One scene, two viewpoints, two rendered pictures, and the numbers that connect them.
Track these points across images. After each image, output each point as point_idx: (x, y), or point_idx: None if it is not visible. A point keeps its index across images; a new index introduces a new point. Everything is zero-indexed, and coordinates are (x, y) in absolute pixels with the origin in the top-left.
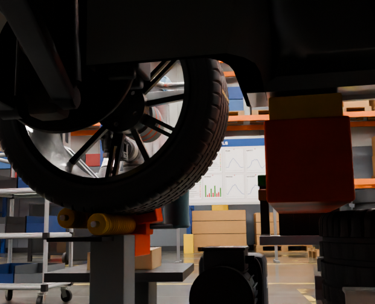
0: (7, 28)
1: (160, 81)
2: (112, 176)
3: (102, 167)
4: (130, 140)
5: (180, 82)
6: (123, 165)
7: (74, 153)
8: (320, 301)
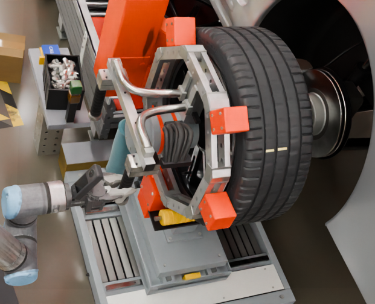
0: (348, 126)
1: (139, 87)
2: (230, 156)
3: (26, 257)
4: (61, 181)
5: (122, 70)
6: (34, 220)
7: (187, 204)
8: (116, 115)
